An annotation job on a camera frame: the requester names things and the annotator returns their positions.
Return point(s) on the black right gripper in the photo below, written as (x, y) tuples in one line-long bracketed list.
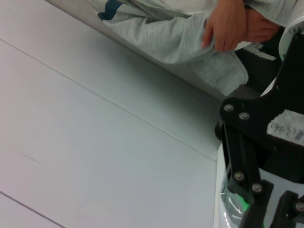
[(280, 161)]

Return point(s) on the clear green-zip document bag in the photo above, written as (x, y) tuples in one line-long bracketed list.
[(235, 204)]

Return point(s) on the person bare hand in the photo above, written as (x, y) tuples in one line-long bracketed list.
[(263, 29), (225, 26)]

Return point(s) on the black trousers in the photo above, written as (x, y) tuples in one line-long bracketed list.
[(259, 71)]

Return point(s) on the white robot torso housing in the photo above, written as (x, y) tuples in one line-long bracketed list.
[(290, 39)]

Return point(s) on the grey zip hoodie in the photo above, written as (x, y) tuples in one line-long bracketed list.
[(166, 35)]

